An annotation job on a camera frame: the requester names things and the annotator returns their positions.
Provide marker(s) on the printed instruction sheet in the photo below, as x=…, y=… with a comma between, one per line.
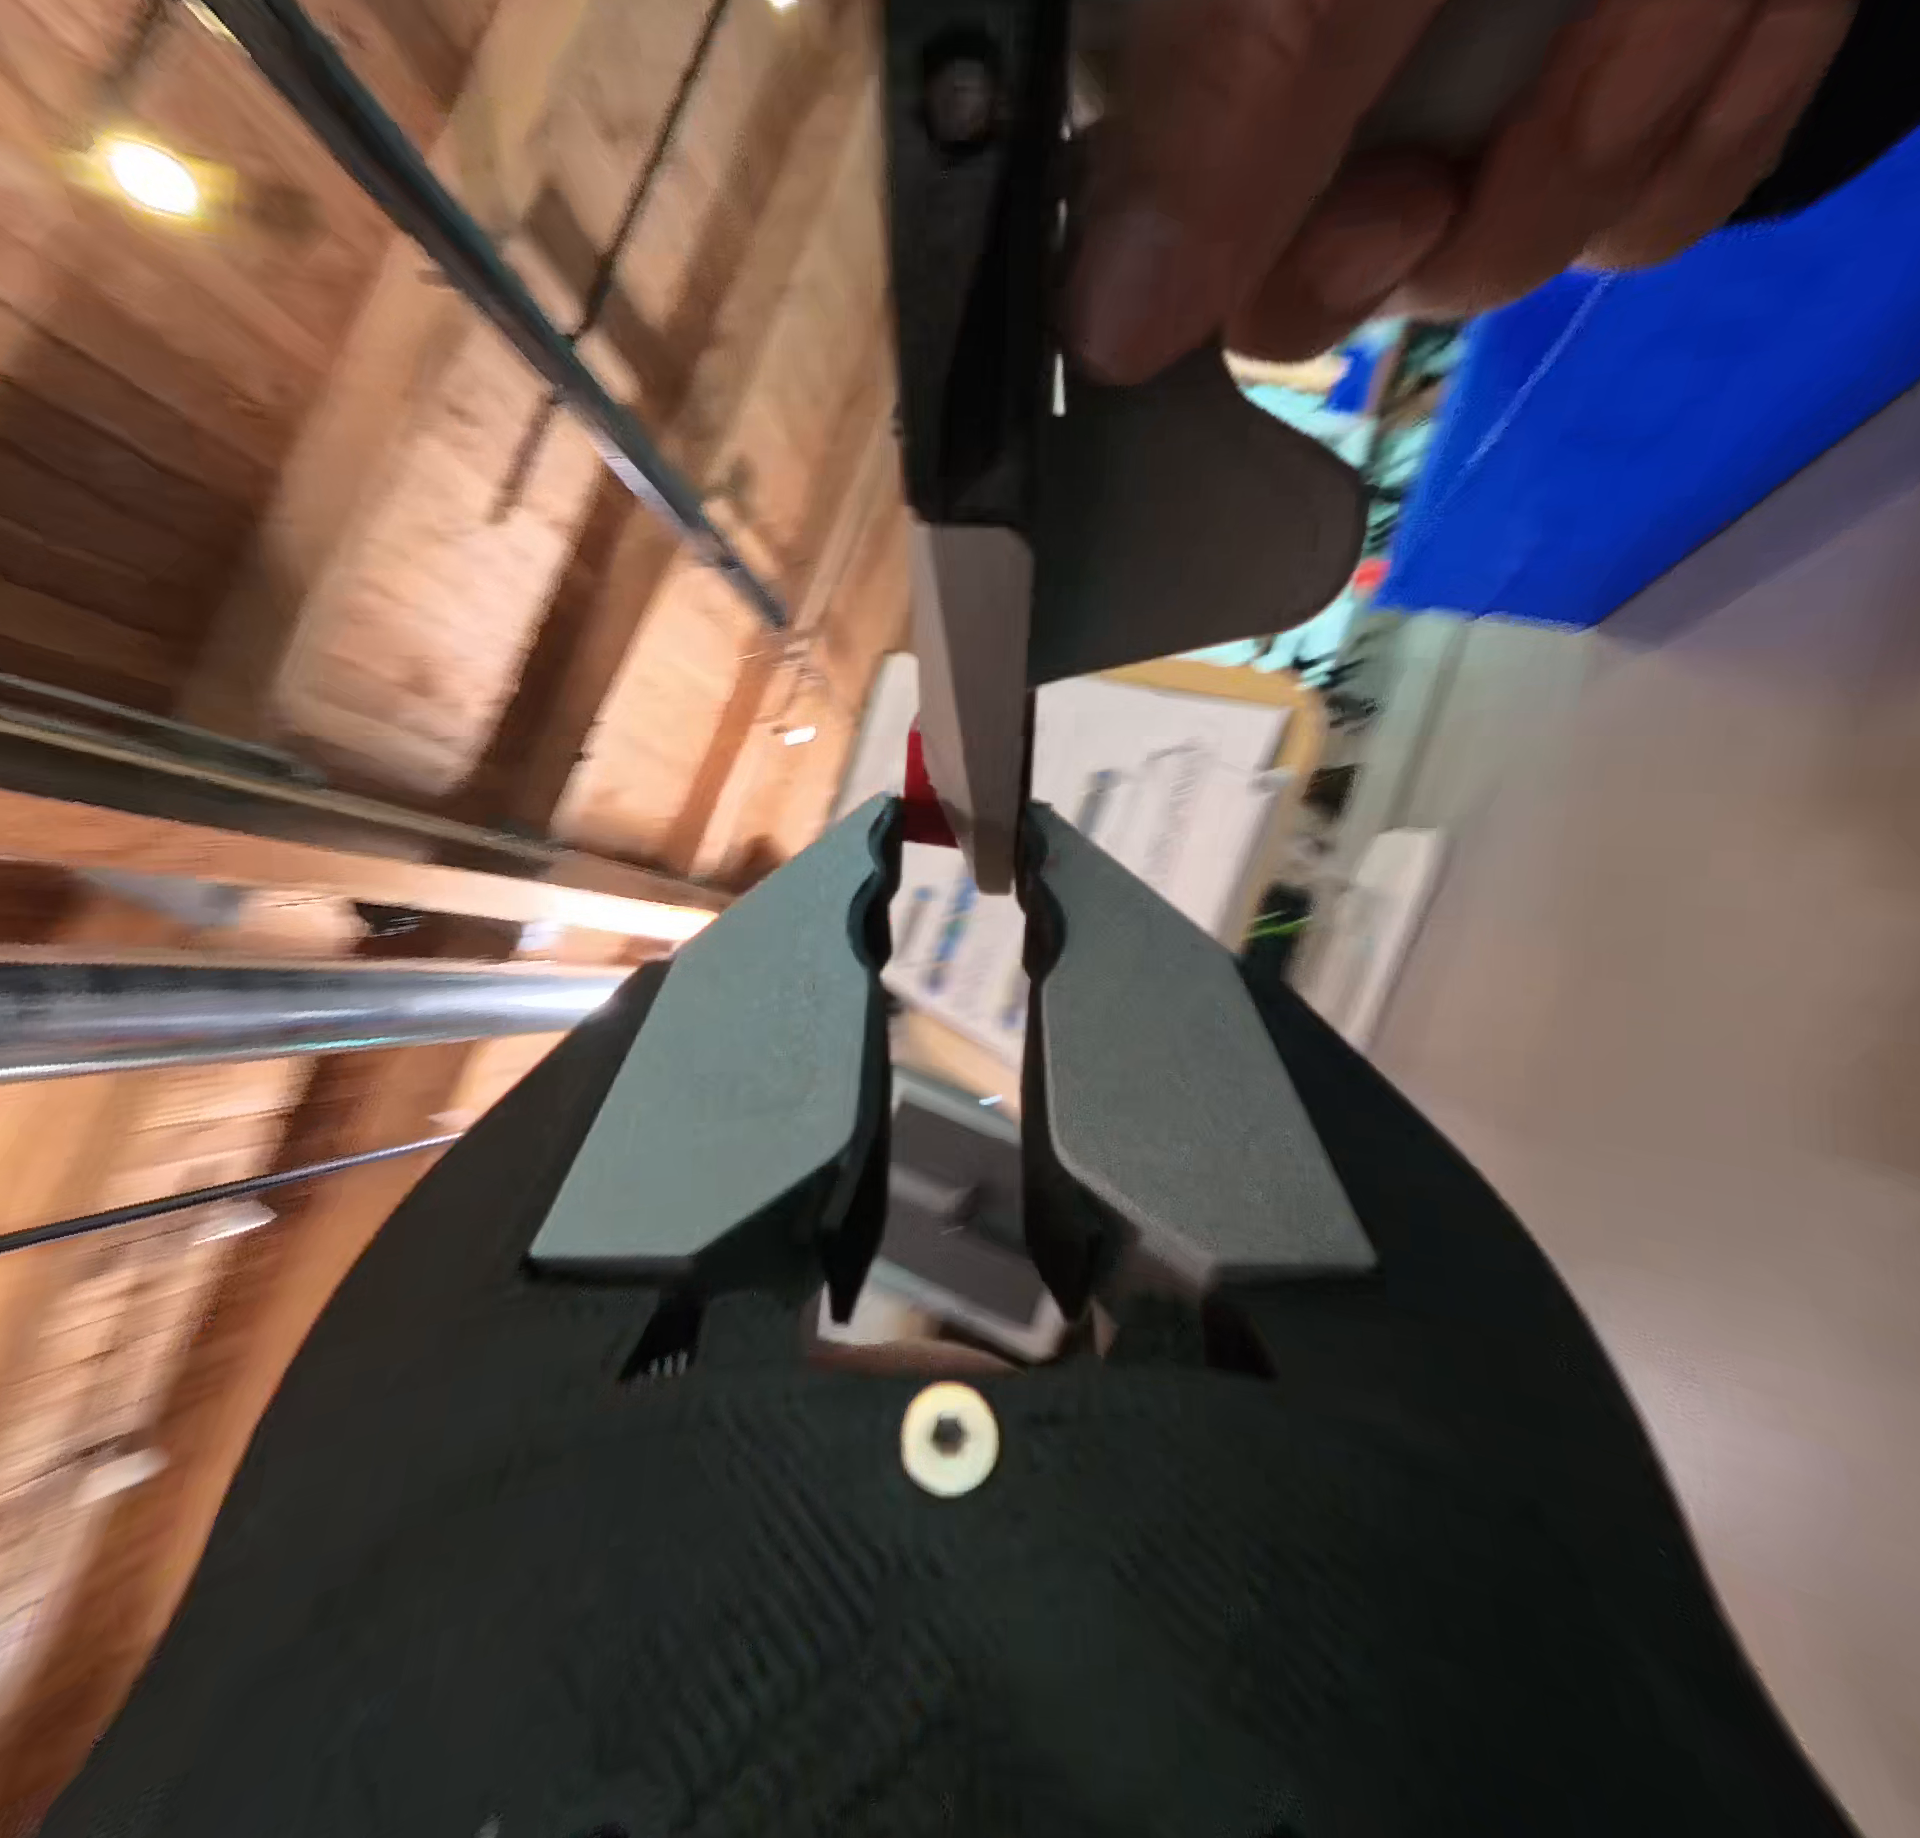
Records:
x=1171, y=802

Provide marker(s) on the red two-stud plastic brick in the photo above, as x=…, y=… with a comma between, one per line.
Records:
x=922, y=802

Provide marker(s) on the white stand base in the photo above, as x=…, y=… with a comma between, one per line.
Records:
x=1389, y=922

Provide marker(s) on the blue plastic bin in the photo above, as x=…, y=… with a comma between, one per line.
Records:
x=1650, y=443

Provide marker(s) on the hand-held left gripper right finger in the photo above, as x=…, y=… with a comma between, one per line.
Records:
x=1185, y=1102

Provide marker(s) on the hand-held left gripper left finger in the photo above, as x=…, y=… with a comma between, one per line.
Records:
x=721, y=1089

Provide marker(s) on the metal ceiling pipe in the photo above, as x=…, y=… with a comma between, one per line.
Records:
x=300, y=1013

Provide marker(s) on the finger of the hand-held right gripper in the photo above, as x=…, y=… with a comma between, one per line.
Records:
x=974, y=669

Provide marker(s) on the person's right hand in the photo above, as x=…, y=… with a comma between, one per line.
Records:
x=1275, y=142

